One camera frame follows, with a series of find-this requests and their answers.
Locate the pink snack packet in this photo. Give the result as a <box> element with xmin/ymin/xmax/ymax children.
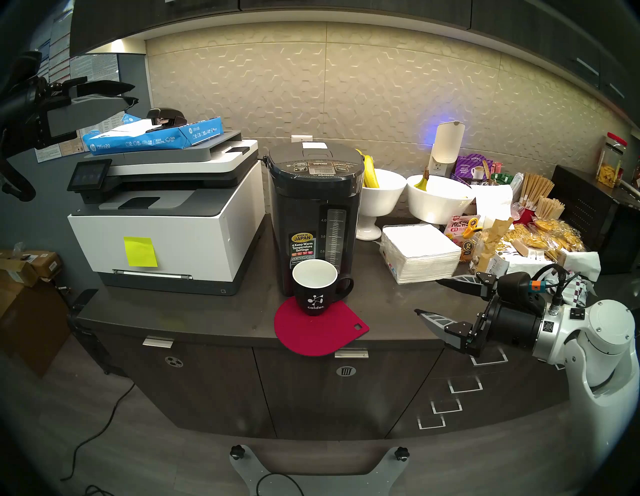
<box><xmin>444</xmin><ymin>215</ymin><xmax>481</xmax><ymax>246</ymax></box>

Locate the white checkered cloth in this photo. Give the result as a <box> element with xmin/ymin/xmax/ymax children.
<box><xmin>555</xmin><ymin>251</ymin><xmax>601</xmax><ymax>306</ymax></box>

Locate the black stapler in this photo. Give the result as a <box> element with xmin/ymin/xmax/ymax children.
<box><xmin>146</xmin><ymin>108</ymin><xmax>188</xmax><ymax>133</ymax></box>

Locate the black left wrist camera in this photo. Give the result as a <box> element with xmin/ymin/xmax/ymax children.
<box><xmin>7</xmin><ymin>49</ymin><xmax>45</xmax><ymax>83</ymax></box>

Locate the clear jar with red lid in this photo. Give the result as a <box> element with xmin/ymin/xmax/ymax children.
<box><xmin>596</xmin><ymin>132</ymin><xmax>628</xmax><ymax>189</ymax></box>

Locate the dark wooden side cabinet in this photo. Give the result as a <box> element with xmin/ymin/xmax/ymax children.
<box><xmin>550</xmin><ymin>165</ymin><xmax>640</xmax><ymax>276</ymax></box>

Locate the short wooden stir stick bundle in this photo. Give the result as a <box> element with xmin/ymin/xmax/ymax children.
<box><xmin>535</xmin><ymin>196</ymin><xmax>566</xmax><ymax>221</ymax></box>

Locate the black electric water dispenser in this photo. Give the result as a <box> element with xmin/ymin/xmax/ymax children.
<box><xmin>263</xmin><ymin>142</ymin><xmax>366</xmax><ymax>297</ymax></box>

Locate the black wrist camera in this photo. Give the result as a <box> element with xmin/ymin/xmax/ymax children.
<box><xmin>7</xmin><ymin>49</ymin><xmax>45</xmax><ymax>83</ymax></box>
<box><xmin>497</xmin><ymin>272</ymin><xmax>546</xmax><ymax>315</ymax></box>

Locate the large cardboard box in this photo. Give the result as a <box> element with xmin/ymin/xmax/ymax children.
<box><xmin>0</xmin><ymin>272</ymin><xmax>71</xmax><ymax>378</ymax></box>

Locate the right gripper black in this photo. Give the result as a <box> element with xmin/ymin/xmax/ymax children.
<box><xmin>414</xmin><ymin>272</ymin><xmax>546</xmax><ymax>359</ymax></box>

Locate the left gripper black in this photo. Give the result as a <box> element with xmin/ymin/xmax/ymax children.
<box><xmin>0</xmin><ymin>75</ymin><xmax>140</xmax><ymax>151</ymax></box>

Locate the brown paper bag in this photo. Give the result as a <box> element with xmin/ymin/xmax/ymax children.
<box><xmin>475</xmin><ymin>216</ymin><xmax>515</xmax><ymax>275</ymax></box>

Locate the white napkin stack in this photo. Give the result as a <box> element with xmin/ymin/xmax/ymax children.
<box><xmin>380</xmin><ymin>223</ymin><xmax>462</xmax><ymax>285</ymax></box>

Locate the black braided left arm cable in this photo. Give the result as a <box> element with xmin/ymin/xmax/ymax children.
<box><xmin>0</xmin><ymin>150</ymin><xmax>37</xmax><ymax>202</ymax></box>

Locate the red silicone mat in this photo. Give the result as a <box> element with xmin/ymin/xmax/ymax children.
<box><xmin>274</xmin><ymin>295</ymin><xmax>371</xmax><ymax>357</ymax></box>

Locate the yellow cookie packet pile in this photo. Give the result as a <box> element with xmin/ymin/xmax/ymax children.
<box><xmin>505</xmin><ymin>218</ymin><xmax>586</xmax><ymax>261</ymax></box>

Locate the black floor cable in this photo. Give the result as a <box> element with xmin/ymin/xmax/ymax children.
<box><xmin>60</xmin><ymin>382</ymin><xmax>136</xmax><ymax>483</ymax></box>

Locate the tall wooden stir stick bundle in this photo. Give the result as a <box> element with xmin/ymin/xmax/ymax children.
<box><xmin>520</xmin><ymin>172</ymin><xmax>555</xmax><ymax>208</ymax></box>

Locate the blue printer paper ream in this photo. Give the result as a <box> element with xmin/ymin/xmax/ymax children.
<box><xmin>81</xmin><ymin>113</ymin><xmax>224</xmax><ymax>156</ymax></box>

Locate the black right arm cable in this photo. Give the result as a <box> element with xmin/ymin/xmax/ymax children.
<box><xmin>532</xmin><ymin>264</ymin><xmax>583</xmax><ymax>316</ymax></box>

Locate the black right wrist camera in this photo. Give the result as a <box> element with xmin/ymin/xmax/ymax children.
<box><xmin>497</xmin><ymin>272</ymin><xmax>546</xmax><ymax>315</ymax></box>

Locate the printed wall poster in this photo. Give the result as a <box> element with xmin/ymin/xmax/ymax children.
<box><xmin>32</xmin><ymin>0</ymin><xmax>121</xmax><ymax>163</ymax></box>

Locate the dark overhead cabinet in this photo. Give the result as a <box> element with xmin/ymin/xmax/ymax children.
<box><xmin>70</xmin><ymin>0</ymin><xmax>640</xmax><ymax>126</ymax></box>

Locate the dark brown counter cabinet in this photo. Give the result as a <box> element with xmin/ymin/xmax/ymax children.
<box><xmin>75</xmin><ymin>320</ymin><xmax>571</xmax><ymax>441</ymax></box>

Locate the large white bowl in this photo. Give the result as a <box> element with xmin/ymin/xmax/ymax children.
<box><xmin>406</xmin><ymin>174</ymin><xmax>476</xmax><ymax>226</ymax></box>

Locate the white and grey printer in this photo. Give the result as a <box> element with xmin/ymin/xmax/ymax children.
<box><xmin>66</xmin><ymin>131</ymin><xmax>266</xmax><ymax>297</ymax></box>

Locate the yellow sticky note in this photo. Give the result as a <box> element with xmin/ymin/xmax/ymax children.
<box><xmin>123</xmin><ymin>236</ymin><xmax>159</xmax><ymax>268</ymax></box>

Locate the black mug with white logo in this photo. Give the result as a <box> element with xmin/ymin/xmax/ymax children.
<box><xmin>291</xmin><ymin>259</ymin><xmax>355</xmax><ymax>317</ymax></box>

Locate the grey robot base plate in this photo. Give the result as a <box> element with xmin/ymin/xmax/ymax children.
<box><xmin>229</xmin><ymin>444</ymin><xmax>411</xmax><ymax>496</ymax></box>

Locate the black floor stand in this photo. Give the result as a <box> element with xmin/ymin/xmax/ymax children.
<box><xmin>67</xmin><ymin>289</ymin><xmax>126</xmax><ymax>376</ymax></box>

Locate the black cable on base plate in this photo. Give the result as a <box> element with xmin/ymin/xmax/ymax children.
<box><xmin>256</xmin><ymin>472</ymin><xmax>306</xmax><ymax>496</ymax></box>

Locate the white pedestal bowl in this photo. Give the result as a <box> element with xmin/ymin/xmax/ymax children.
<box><xmin>356</xmin><ymin>168</ymin><xmax>407</xmax><ymax>242</ymax></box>

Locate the yellow banana bunch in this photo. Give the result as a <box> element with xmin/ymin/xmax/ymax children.
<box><xmin>355</xmin><ymin>148</ymin><xmax>381</xmax><ymax>189</ymax></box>

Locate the small labelled cardboard box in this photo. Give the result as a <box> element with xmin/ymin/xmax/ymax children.
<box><xmin>0</xmin><ymin>249</ymin><xmax>63</xmax><ymax>288</ymax></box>

